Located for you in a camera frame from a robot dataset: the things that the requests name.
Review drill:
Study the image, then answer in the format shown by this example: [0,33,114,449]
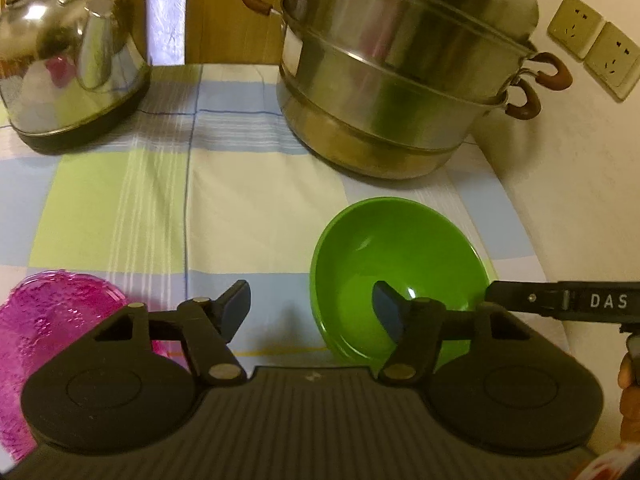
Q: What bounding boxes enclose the green plastic bowl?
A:
[309,197,485,367]

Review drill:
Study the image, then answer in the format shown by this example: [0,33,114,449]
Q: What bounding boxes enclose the checked tablecloth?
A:
[0,62,571,463]

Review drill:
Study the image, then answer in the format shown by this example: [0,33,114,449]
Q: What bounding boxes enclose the person's right hand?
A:
[617,352,640,443]

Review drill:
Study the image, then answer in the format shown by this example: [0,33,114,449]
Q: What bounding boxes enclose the stainless steel kettle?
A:
[0,0,153,156]

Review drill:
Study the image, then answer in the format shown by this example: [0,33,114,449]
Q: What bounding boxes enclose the stainless steel steamer pot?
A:
[239,0,573,180]

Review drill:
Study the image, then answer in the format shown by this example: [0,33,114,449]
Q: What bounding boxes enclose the pink glass plate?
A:
[0,269,188,463]

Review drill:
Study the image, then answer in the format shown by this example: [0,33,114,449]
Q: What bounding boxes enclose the sheer patterned curtain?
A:
[145,0,190,67]

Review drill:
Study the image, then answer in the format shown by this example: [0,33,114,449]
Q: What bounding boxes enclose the red patterned clothing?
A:
[582,440,640,480]

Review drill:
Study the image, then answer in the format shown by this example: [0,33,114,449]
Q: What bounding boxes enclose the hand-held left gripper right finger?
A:
[372,281,546,386]

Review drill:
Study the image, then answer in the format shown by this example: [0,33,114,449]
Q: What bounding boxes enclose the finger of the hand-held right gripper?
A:
[484,280,566,317]

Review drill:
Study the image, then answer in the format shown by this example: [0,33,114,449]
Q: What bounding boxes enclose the beige wall socket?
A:
[584,21,640,101]
[547,0,606,60]

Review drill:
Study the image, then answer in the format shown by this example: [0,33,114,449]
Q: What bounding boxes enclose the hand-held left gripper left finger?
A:
[92,280,251,386]

